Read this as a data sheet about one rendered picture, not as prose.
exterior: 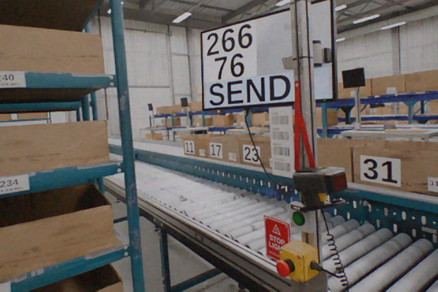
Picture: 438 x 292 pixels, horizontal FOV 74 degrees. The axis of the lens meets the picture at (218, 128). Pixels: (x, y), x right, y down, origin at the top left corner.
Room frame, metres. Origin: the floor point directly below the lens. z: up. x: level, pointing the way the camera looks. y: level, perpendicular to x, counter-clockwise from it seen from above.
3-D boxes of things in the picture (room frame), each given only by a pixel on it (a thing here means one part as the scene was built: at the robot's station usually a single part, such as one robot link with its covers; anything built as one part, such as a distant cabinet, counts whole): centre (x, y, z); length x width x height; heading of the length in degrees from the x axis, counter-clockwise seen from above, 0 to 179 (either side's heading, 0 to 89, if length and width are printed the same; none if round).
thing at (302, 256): (0.71, -0.20, 0.84); 0.15 x 0.09 x 0.07; 35
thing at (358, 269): (0.91, -0.47, 0.72); 0.52 x 0.05 x 0.05; 125
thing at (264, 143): (1.85, -0.36, 0.96); 0.39 x 0.29 x 0.17; 35
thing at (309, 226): (0.75, -0.21, 0.95); 0.07 x 0.03 x 0.07; 35
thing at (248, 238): (1.23, -0.24, 0.72); 0.52 x 0.05 x 0.05; 125
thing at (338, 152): (1.53, -0.59, 0.96); 0.39 x 0.29 x 0.17; 35
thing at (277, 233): (0.81, -0.17, 0.85); 0.16 x 0.01 x 0.13; 35
